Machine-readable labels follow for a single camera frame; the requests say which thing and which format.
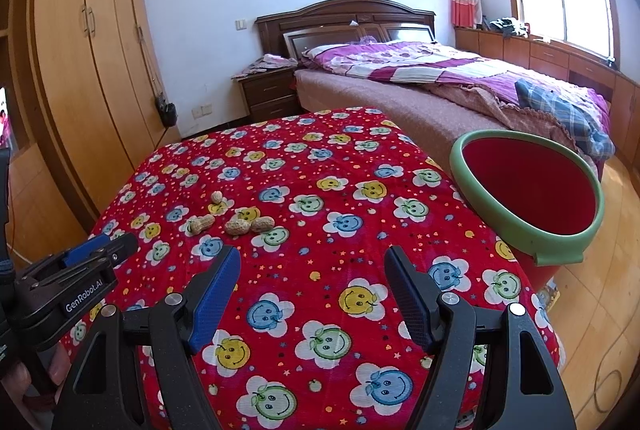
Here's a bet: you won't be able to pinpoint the dark wooden bed headboard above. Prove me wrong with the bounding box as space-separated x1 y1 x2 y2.
255 0 437 61

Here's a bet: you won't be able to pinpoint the red flower printed blanket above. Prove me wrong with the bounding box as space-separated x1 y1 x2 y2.
50 107 561 430

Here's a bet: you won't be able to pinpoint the pink folded clothes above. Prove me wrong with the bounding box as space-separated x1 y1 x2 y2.
237 54 298 78

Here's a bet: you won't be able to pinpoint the television screen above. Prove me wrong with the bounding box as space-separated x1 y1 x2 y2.
0 86 13 150

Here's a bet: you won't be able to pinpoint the wooden window cabinet row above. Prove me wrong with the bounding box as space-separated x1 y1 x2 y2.
454 26 640 171

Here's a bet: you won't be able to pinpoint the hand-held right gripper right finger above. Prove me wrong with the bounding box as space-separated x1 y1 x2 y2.
384 245 576 430

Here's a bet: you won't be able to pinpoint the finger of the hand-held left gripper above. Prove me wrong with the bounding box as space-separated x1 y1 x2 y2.
67 233 113 262
92 233 139 271

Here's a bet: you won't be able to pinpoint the dark wooden nightstand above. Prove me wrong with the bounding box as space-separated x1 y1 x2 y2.
231 68 301 120

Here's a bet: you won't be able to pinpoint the red bin with green rim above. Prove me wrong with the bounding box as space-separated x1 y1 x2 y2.
449 129 605 293

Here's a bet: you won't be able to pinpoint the pink bed mattress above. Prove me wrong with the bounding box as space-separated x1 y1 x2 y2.
292 68 606 171

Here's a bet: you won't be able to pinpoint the blue plaid cloth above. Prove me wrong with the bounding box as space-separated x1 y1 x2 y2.
515 78 616 158

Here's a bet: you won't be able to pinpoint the thin floor cable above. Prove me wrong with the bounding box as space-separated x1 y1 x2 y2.
565 330 631 416

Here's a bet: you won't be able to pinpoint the printed plastic bag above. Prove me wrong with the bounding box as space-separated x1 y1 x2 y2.
542 283 562 311

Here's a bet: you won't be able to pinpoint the pink frilled bedspread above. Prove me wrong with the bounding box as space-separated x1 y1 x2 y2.
435 83 596 161

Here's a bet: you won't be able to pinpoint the person's left hand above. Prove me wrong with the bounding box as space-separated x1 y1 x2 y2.
0 342 71 416

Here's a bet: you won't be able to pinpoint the black hanging bag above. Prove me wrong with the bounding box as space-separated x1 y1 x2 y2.
156 96 178 127

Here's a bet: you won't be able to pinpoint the dark clothes pile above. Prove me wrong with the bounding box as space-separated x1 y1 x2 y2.
482 16 531 38

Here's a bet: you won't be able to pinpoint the wooden wardrobe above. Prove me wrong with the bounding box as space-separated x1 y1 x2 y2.
10 0 181 221

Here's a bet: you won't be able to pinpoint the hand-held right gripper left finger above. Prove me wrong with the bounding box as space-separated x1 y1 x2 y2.
52 244 242 430

